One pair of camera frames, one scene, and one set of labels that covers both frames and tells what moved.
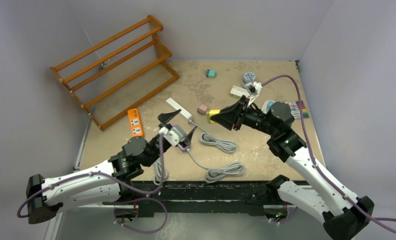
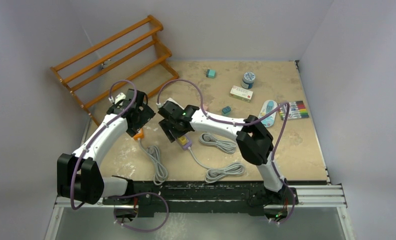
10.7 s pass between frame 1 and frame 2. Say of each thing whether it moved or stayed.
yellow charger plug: moved
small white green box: stayed
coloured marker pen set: stayed
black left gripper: moved
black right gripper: moved
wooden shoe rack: stayed
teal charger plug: stayed
